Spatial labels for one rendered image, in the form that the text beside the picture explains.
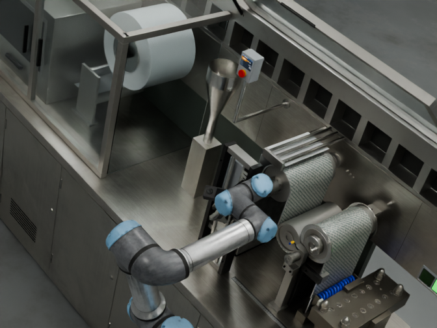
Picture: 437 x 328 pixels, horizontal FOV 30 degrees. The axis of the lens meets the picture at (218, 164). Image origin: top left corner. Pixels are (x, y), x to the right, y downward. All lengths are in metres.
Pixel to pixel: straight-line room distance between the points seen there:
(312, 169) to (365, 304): 0.54
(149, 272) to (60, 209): 1.54
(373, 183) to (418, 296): 1.83
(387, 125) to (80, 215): 1.44
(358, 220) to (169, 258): 0.92
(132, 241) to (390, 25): 5.58
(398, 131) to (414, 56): 4.32
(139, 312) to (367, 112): 1.11
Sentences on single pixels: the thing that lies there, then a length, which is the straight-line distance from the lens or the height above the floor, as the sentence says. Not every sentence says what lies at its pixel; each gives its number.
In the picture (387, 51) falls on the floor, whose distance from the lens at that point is 7.21.
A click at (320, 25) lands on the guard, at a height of 2.01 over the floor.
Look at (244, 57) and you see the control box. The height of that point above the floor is 1.69.
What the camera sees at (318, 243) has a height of 1.28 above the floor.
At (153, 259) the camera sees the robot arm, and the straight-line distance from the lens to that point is 2.34.
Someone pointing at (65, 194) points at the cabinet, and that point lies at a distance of 3.74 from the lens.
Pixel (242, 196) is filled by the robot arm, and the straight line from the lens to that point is 2.59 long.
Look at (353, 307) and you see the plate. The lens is 3.11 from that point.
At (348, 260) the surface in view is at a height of 1.14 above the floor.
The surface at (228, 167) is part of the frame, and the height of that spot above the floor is 1.33.
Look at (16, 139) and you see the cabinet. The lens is 4.01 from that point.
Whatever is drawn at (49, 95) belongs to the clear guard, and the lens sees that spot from 3.73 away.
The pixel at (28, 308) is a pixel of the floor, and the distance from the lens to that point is 4.17.
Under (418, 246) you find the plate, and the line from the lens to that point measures 3.10.
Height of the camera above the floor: 3.15
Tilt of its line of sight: 37 degrees down
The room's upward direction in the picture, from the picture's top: 15 degrees clockwise
